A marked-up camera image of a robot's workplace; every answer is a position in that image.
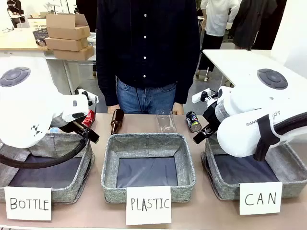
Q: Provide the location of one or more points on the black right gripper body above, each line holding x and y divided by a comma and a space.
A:
212, 117

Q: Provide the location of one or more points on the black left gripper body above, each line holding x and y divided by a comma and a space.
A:
68, 125

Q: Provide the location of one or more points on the red drink can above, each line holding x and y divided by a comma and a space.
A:
90, 118

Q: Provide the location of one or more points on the brown glass bottle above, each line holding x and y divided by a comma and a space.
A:
116, 121

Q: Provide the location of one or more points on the clear plastic bottle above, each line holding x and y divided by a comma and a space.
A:
165, 121

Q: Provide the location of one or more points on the person's right forearm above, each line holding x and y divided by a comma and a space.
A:
105, 81

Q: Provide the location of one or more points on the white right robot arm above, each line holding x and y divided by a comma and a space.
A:
242, 134

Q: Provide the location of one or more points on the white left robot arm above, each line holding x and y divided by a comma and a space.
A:
26, 107

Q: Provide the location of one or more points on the person's left forearm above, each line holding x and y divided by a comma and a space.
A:
189, 79

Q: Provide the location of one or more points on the black drink can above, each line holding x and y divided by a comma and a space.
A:
193, 121

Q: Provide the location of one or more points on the grey fabric bottle basket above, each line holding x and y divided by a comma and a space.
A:
72, 167

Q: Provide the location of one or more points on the grey fabric plastic basket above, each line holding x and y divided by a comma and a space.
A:
148, 143

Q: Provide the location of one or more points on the white paper CAN sign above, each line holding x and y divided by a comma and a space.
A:
260, 198

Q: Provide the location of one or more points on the grey fabric can basket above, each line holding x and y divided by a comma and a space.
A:
290, 165

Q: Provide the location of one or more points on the person's right hand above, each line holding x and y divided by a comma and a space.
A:
113, 109

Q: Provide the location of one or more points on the person's left hand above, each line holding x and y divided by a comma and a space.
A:
178, 109

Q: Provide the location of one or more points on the plastic bottle with blue cap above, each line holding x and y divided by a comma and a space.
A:
54, 130

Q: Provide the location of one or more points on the white table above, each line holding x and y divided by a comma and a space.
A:
237, 62

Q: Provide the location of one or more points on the flat closed cardboard box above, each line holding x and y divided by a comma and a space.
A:
74, 54
66, 43

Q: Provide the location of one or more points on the white paper PLASTIC sign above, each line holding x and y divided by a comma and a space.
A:
148, 206

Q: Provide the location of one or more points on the white paper BOTTLE sign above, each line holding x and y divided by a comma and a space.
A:
28, 203

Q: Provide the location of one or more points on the dark plastic crate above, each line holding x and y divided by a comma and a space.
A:
39, 34

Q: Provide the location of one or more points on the person in dark shirt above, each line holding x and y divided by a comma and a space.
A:
146, 48

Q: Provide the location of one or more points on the bystander in white shirt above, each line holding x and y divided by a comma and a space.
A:
220, 21

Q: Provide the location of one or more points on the wooden top table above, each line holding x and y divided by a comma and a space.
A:
16, 40

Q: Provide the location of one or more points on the open cardboard box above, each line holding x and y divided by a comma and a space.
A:
68, 26

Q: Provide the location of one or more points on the bystander in dark coat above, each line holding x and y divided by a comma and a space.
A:
254, 24

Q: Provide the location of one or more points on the white plastic crate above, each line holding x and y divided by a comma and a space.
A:
37, 23

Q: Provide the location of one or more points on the black chair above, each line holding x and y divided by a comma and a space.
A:
15, 12

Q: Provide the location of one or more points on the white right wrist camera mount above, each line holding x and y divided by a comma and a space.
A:
202, 95

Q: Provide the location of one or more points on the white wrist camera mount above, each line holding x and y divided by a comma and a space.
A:
202, 95
84, 94

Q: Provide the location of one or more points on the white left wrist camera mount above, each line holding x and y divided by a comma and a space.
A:
84, 94

